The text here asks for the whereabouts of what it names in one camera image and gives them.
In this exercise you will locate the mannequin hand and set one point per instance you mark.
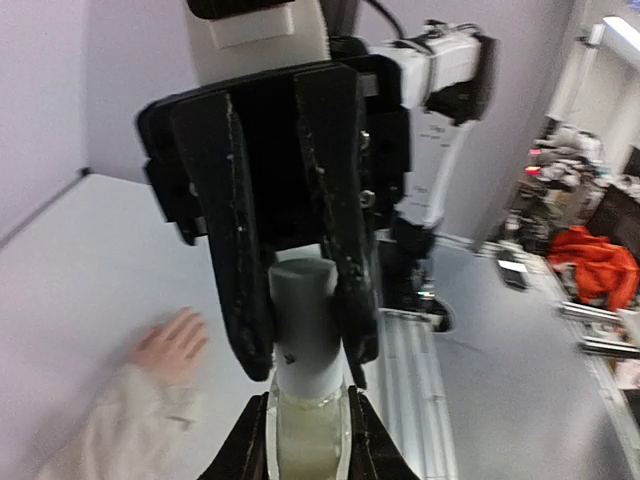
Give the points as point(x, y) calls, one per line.
point(171, 352)

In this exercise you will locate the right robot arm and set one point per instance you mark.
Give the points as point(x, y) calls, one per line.
point(447, 76)

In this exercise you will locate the aluminium front table rail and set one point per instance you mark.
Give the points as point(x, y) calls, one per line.
point(412, 398)

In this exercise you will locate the clear nail polish bottle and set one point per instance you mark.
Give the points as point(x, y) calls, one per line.
point(308, 438)

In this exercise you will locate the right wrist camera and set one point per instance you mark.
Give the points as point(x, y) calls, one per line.
point(288, 35)

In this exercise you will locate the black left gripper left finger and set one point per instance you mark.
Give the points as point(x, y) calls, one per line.
point(243, 453)

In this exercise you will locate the white nail polish cap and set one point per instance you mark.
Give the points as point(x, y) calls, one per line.
point(308, 342)

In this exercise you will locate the aluminium table rail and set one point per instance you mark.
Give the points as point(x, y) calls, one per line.
point(412, 398)
point(81, 175)

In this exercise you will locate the orange cloth in background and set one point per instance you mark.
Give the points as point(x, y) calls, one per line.
point(602, 269)

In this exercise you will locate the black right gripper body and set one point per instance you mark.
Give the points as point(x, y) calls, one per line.
point(288, 208)

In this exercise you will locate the beige zip jacket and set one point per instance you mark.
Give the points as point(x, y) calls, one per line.
point(132, 431)

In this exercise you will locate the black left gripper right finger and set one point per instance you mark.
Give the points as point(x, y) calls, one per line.
point(374, 455)

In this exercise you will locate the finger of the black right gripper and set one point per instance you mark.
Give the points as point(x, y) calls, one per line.
point(212, 148)
point(331, 113)

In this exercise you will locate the aluminium rear table rail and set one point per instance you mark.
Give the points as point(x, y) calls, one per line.
point(81, 175)

